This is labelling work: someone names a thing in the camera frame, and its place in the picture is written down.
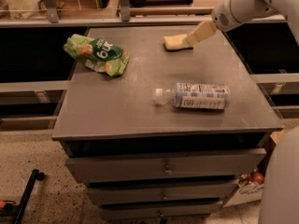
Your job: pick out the grey drawer cabinet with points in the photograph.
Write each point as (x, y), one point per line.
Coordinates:
(138, 159)

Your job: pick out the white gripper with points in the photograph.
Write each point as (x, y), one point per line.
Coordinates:
(222, 15)

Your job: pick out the cardboard box on floor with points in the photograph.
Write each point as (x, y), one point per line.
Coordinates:
(246, 191)

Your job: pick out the clear plastic water bottle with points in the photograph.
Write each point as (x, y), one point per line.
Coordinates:
(194, 96)

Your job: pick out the black stand leg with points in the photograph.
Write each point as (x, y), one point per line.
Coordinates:
(35, 175)

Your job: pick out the metal shelf rail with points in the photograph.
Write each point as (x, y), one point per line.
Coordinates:
(33, 12)

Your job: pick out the red item in box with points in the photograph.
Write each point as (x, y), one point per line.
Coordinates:
(256, 177)

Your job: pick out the green rice chip bag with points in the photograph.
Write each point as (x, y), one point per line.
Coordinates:
(98, 54)

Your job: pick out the yellow sponge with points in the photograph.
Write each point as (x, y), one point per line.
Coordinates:
(176, 42)

